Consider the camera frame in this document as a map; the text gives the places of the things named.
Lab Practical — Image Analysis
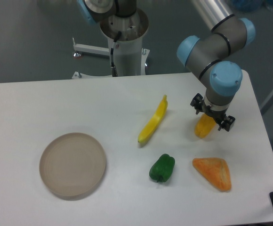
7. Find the beige round plate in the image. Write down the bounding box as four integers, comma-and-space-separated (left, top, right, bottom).
39, 133, 107, 199

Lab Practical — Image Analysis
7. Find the yellow toy banana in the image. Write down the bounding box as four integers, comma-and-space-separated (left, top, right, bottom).
137, 95, 168, 145

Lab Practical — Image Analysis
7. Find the yellow toy pepper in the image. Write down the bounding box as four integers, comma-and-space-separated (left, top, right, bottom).
194, 114, 216, 138

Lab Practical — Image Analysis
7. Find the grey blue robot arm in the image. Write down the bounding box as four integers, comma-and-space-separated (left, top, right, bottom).
77, 0, 256, 131

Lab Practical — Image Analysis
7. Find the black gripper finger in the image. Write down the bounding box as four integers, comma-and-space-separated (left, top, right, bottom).
214, 114, 235, 131
190, 93, 203, 114

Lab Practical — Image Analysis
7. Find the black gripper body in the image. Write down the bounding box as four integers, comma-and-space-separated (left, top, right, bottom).
202, 96, 230, 121

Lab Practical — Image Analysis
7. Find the blue bag in background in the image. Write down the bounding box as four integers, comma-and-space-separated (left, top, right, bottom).
227, 0, 273, 12

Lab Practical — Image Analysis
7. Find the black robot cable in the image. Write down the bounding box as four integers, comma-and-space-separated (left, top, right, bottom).
110, 30, 122, 77

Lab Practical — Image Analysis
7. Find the green toy pepper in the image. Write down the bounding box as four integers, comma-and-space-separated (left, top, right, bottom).
149, 153, 176, 183

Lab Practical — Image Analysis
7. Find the orange toy bread triangle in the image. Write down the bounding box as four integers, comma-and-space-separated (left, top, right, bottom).
192, 157, 232, 192

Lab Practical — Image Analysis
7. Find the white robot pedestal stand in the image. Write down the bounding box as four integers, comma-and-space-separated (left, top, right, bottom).
73, 8, 150, 77

